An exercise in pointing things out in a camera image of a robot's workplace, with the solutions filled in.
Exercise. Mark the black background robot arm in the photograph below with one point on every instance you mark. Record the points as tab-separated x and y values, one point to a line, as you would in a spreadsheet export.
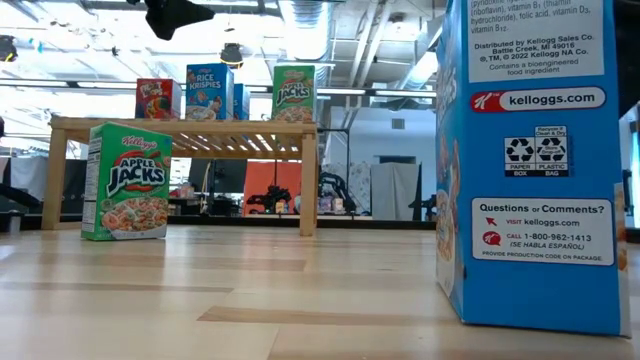
272	192
332	182

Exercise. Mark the red Froot Loops cereal box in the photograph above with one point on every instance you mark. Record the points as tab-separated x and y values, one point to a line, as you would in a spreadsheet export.
157	100

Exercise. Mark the grey draped cover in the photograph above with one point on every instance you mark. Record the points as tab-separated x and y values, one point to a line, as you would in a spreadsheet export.
395	192

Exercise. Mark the orange panel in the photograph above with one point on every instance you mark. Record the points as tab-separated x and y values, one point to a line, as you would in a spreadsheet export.
260	175

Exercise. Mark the black aluminium rig frame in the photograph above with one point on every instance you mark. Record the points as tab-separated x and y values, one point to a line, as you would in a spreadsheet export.
375	224

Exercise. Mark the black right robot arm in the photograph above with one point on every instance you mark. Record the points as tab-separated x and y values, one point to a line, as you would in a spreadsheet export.
630	50

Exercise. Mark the blue Rice Krispies cereal box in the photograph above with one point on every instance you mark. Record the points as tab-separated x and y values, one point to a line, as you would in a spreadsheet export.
535	175
242	102
209	92

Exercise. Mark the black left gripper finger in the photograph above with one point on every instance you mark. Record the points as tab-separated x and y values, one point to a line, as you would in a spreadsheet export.
170	15

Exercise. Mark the wooden slatted shelf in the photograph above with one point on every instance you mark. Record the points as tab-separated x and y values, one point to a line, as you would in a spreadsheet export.
200	127

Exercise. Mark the black pendant lamp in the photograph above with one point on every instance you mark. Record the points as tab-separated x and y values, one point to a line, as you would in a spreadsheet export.
231	54

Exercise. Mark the green Apple Jacks cereal box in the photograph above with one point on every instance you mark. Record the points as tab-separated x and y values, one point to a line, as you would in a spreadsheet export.
130	180
293	92

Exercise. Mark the black monitor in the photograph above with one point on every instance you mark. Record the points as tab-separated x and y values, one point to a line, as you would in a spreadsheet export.
225	175

